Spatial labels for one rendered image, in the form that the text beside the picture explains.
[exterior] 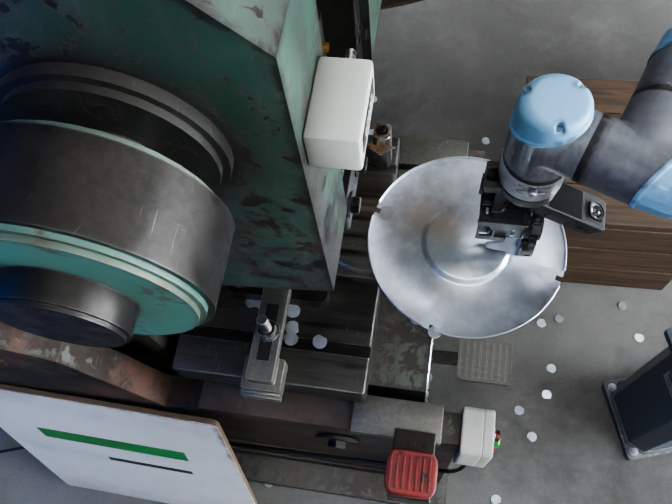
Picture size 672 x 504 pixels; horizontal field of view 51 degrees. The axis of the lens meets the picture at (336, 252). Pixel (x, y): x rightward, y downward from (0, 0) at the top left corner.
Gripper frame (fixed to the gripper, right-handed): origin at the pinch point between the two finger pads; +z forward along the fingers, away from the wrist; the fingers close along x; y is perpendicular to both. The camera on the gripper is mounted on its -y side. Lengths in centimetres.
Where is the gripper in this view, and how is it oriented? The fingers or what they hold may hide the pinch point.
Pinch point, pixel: (521, 246)
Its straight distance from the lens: 104.1
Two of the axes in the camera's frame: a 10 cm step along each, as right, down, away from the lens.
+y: -9.8, -1.1, 1.4
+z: 0.8, 4.0, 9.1
